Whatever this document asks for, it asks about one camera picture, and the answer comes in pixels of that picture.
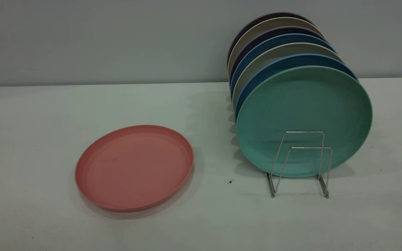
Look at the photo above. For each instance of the dark maroon round plate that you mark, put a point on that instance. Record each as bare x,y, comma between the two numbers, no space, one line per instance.
267,17

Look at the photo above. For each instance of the purple round plate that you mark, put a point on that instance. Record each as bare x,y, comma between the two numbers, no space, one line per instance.
274,31

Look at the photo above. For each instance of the green round plate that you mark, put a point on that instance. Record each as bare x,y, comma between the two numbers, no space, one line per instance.
302,104

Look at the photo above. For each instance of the pink round plate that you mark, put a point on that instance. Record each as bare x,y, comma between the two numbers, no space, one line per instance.
134,167

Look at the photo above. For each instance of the beige round plate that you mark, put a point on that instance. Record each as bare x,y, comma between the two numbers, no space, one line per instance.
267,25
281,50

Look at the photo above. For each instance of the blue round plate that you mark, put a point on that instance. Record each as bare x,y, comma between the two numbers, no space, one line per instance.
274,40
284,61

